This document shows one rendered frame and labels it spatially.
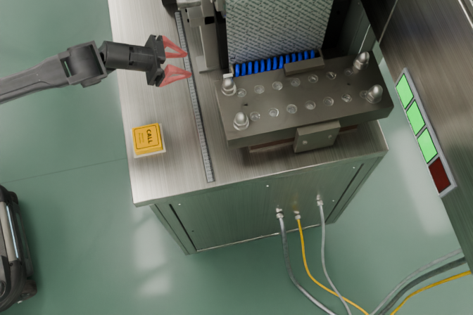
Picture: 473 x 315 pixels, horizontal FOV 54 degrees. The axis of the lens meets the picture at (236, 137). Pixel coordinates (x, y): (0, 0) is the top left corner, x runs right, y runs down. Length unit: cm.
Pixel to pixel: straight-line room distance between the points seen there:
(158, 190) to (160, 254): 91
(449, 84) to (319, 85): 38
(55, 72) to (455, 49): 74
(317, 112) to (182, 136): 36
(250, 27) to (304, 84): 20
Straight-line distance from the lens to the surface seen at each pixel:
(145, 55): 105
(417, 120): 95
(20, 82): 103
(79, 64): 101
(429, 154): 94
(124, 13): 145
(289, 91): 111
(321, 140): 114
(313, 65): 113
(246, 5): 98
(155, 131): 120
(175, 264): 204
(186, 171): 117
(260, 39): 109
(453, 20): 81
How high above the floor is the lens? 199
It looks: 66 degrees down
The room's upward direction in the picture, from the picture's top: 3 degrees counter-clockwise
